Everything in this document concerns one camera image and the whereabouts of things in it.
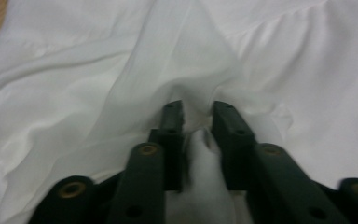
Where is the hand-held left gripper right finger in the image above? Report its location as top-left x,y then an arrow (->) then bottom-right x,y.
211,100 -> 259,192

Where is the white cloth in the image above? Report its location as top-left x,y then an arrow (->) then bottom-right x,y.
0,0 -> 358,224

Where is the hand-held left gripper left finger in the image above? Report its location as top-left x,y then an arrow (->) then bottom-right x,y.
147,100 -> 186,192

